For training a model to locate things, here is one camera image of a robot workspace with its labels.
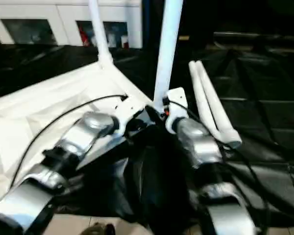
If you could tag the white plastic table leg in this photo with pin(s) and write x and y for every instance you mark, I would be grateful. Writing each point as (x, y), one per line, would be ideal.
(167, 49)
(203, 98)
(215, 98)
(100, 31)

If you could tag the white plastic table top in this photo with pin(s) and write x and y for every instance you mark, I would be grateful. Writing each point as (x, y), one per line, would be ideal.
(51, 98)

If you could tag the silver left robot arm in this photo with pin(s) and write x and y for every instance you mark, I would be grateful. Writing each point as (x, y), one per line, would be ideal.
(76, 139)

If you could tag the black mat cloth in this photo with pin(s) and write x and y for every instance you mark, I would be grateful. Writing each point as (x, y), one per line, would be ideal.
(247, 110)

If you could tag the grey metal bar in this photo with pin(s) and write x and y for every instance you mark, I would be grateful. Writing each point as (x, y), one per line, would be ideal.
(259, 35)

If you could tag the white glass-door cabinet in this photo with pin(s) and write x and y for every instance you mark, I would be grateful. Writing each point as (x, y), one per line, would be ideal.
(63, 24)

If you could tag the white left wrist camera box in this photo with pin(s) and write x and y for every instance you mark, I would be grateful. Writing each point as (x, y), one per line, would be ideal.
(129, 110)

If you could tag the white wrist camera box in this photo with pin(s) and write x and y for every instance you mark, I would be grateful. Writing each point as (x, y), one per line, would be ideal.
(129, 110)
(177, 100)

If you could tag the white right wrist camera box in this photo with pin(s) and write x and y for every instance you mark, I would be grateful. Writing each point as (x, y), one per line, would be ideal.
(177, 100)

